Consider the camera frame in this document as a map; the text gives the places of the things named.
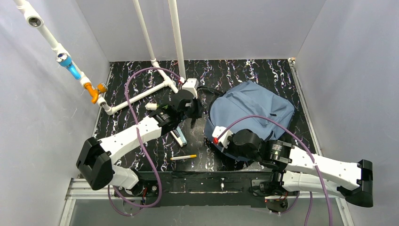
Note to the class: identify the blue pipe valve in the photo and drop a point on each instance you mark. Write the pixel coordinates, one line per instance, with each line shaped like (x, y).
(66, 61)

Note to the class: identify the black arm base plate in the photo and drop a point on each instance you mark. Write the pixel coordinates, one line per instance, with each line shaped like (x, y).
(220, 188)

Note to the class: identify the green white pipe fitting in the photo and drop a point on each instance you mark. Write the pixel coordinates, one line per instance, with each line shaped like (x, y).
(156, 107)

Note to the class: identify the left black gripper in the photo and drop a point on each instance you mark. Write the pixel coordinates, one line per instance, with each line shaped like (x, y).
(193, 108)

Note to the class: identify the white yellow marker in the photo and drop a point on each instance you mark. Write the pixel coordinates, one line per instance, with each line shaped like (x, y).
(183, 157)

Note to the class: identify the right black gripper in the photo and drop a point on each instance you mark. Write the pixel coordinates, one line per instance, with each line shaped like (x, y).
(229, 147)

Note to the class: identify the blue student backpack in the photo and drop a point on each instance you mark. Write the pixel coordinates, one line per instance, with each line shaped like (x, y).
(251, 106)

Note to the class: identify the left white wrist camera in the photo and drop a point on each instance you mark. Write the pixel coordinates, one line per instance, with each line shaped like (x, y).
(191, 85)

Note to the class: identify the aluminium rail frame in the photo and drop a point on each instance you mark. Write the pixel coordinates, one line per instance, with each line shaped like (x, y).
(79, 190)

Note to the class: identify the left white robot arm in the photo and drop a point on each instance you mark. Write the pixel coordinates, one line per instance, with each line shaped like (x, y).
(96, 161)

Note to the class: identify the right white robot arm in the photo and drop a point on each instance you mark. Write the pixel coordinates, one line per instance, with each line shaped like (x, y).
(293, 169)

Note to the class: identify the orange pipe valve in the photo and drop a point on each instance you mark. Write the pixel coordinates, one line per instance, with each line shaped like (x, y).
(95, 92)

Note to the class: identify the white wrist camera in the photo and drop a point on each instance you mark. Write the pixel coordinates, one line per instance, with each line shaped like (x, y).
(220, 136)
(191, 85)

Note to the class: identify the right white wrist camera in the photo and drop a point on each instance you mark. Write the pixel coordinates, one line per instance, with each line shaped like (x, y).
(220, 136)

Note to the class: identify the white blue stapler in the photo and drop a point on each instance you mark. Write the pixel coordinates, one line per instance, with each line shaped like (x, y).
(179, 137)

